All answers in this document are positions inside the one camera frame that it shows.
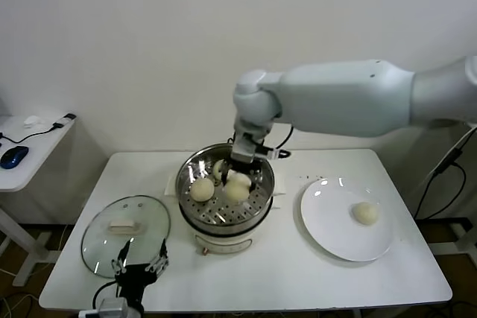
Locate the white round plate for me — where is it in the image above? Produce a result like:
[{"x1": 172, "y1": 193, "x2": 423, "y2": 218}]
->
[{"x1": 300, "y1": 176, "x2": 394, "y2": 262}]

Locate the black adapter cable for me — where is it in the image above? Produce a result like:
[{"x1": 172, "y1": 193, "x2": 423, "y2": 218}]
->
[{"x1": 412, "y1": 163, "x2": 467, "y2": 221}]

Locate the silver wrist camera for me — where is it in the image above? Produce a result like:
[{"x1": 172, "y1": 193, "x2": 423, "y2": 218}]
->
[
  {"x1": 98, "y1": 297, "x2": 127, "y2": 318},
  {"x1": 230, "y1": 132, "x2": 262, "y2": 165}
]

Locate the black thin desk cable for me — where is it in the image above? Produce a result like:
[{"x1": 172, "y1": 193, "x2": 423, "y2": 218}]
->
[{"x1": 0, "y1": 124, "x2": 57, "y2": 147}]

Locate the white electric cooker base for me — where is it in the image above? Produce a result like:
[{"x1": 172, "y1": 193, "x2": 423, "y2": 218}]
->
[{"x1": 177, "y1": 198, "x2": 284, "y2": 256}]

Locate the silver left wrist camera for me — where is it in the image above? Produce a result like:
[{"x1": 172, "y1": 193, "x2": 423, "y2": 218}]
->
[{"x1": 98, "y1": 297, "x2": 127, "y2": 318}]

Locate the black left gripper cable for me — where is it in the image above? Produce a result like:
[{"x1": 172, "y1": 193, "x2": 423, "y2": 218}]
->
[{"x1": 92, "y1": 282, "x2": 120, "y2": 311}]

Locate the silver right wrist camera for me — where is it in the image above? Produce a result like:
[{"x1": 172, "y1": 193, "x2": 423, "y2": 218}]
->
[{"x1": 230, "y1": 132, "x2": 262, "y2": 165}]

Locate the glass pot lid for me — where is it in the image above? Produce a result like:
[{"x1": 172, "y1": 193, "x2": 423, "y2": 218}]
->
[{"x1": 80, "y1": 194, "x2": 171, "y2": 279}]

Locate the stainless steel steamer basket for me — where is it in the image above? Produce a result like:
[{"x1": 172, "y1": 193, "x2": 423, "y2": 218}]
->
[{"x1": 163, "y1": 144, "x2": 288, "y2": 228}]

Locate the white side table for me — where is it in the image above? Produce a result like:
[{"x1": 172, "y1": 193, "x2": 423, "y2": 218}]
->
[{"x1": 0, "y1": 113, "x2": 78, "y2": 288}]

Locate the right camera cable white plug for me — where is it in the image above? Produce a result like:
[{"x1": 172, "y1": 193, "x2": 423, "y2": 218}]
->
[{"x1": 260, "y1": 124, "x2": 295, "y2": 159}]

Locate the black power adapter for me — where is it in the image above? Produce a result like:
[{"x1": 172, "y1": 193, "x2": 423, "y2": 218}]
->
[{"x1": 434, "y1": 147, "x2": 462, "y2": 177}]

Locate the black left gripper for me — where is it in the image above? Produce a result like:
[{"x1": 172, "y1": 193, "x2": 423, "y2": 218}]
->
[{"x1": 113, "y1": 238, "x2": 169, "y2": 296}]

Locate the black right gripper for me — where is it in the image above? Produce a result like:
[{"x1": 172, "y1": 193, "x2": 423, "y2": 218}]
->
[{"x1": 219, "y1": 159, "x2": 263, "y2": 195}]

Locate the blue computer mouse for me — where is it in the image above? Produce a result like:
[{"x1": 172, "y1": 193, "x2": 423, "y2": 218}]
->
[{"x1": 0, "y1": 145, "x2": 30, "y2": 170}]

